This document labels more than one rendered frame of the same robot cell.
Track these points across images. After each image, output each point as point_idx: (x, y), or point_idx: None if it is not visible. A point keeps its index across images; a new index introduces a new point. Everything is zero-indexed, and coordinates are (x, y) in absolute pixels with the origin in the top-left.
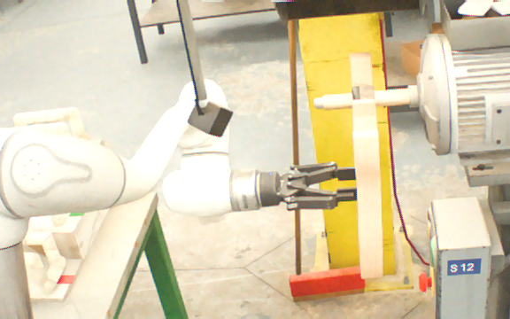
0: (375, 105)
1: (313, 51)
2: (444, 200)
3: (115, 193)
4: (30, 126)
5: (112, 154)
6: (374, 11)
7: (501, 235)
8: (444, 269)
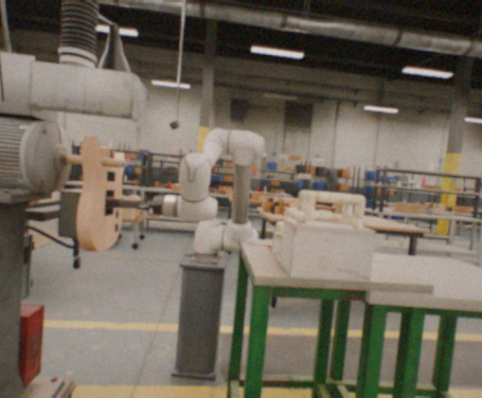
0: None
1: None
2: (79, 191)
3: None
4: (328, 191)
5: (205, 140)
6: (65, 111)
7: (24, 236)
8: None
